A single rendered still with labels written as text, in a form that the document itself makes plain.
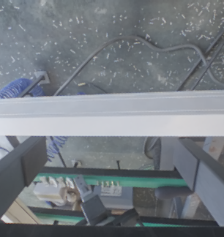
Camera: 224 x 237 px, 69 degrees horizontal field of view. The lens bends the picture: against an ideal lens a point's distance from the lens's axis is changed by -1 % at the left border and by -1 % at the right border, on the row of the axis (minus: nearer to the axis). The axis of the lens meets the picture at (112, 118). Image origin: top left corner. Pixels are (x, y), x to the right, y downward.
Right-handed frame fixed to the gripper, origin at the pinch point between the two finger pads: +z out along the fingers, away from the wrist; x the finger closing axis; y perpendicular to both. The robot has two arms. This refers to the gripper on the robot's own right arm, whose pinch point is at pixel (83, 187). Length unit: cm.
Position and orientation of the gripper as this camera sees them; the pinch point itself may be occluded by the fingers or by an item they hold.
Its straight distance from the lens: 56.2
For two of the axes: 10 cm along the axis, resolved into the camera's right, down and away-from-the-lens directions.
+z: -5.1, -4.7, 7.3
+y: -8.5, 4.1, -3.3
